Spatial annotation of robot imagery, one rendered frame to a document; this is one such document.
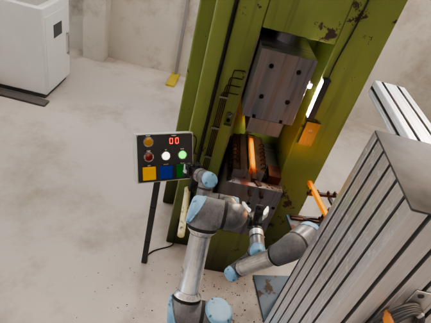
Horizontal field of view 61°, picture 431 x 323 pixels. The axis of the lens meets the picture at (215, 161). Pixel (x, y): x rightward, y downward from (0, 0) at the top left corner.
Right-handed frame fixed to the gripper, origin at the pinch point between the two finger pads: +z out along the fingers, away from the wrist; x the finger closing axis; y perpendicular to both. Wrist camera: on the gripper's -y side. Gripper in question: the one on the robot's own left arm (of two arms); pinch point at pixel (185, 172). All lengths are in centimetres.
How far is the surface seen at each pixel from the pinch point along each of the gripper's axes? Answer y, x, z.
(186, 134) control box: 21.3, -3.1, 5.2
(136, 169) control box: 2.8, 26.8, 5.5
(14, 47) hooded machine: 95, 92, 261
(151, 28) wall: 139, -79, 332
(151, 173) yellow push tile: -0.3, 18.8, 4.5
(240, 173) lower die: -6.0, -40.1, 7.0
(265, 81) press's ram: 51, -37, -24
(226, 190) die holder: -16.4, -31.8, 9.8
